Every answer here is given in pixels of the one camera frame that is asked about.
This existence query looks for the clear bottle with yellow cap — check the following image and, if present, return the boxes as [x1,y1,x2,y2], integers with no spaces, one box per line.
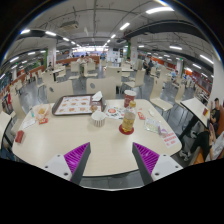
[121,99,137,133]

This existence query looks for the clear plastic bag with food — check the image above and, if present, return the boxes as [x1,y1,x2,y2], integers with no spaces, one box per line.
[33,103,54,123]

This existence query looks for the group of ceiling lights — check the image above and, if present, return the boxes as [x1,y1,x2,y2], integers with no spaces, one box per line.
[0,4,214,81]

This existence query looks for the small purple packet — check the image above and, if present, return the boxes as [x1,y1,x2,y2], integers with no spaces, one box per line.
[158,125,169,136]

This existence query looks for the flat round red coaster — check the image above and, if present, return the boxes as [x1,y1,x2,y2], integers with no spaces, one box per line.
[118,123,135,136]

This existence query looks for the white cup with dotted pattern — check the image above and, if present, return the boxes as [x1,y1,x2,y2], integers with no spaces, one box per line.
[90,110,107,128]

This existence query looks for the beige neighbouring table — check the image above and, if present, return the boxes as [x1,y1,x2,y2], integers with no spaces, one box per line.
[0,110,13,148]
[179,97,212,141]

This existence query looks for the red flat packet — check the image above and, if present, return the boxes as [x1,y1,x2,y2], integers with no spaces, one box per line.
[14,129,26,144]

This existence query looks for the white leaflet with red text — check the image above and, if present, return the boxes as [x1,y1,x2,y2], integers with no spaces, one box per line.
[162,130,180,149]

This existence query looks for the ceiling air conditioner unit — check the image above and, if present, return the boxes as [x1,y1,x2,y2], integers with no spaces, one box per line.
[59,20,80,32]

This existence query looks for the colourful printed paper placemat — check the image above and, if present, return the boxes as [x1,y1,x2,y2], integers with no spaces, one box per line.
[104,105,129,120]

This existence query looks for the tall red paper cup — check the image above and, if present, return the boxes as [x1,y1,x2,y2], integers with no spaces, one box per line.
[123,89,138,109]

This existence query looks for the group of beige chairs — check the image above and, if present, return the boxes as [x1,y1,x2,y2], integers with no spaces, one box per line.
[8,59,188,113]

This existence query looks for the dark tray with printed liner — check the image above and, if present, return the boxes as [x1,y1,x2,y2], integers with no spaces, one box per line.
[51,94,108,117]

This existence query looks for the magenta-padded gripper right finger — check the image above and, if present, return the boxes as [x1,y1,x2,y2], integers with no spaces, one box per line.
[131,142,184,185]

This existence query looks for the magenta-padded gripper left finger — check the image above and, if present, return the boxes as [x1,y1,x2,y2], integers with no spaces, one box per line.
[43,142,92,185]

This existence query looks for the white napkin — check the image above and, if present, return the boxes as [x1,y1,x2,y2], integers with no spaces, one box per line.
[91,90,104,102]

